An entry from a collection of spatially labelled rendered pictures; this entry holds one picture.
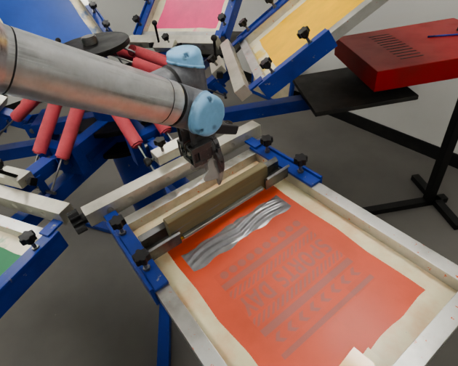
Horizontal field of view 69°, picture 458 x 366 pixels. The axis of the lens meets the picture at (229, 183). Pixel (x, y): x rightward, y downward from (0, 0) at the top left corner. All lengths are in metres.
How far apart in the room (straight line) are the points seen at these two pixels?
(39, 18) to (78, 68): 2.02
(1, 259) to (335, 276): 0.97
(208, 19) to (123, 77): 1.64
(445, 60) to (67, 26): 2.00
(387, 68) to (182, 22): 1.20
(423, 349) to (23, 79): 0.79
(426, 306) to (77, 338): 1.74
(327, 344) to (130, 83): 0.64
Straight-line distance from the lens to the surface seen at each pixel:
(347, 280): 0.89
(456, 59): 1.68
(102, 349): 2.05
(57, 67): 0.45
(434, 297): 0.92
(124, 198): 1.08
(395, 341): 0.84
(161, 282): 0.87
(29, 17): 2.49
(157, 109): 0.52
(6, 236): 1.31
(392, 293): 0.90
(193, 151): 0.79
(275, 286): 0.87
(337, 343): 0.81
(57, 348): 2.17
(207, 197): 0.95
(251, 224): 0.99
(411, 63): 1.60
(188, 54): 0.72
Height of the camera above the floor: 1.69
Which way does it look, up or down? 40 degrees down
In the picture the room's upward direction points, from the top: 9 degrees counter-clockwise
